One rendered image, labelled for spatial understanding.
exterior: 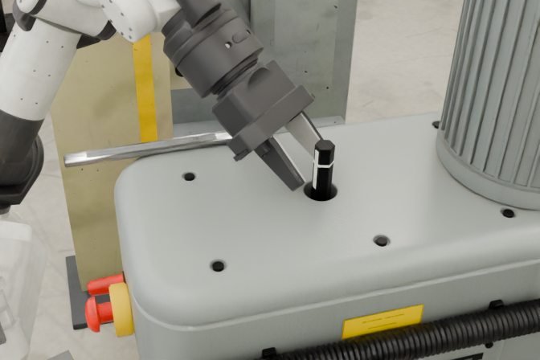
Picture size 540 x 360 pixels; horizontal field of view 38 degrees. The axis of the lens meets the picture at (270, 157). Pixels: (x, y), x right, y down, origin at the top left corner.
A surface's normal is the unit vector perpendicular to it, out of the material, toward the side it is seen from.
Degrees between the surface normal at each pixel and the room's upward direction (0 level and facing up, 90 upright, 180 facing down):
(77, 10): 93
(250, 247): 0
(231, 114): 90
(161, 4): 44
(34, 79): 87
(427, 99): 0
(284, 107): 38
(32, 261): 86
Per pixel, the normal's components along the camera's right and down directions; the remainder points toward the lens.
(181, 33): -0.27, 0.26
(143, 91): 0.27, 0.58
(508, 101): -0.61, 0.47
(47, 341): 0.03, -0.80
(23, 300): 0.95, 0.14
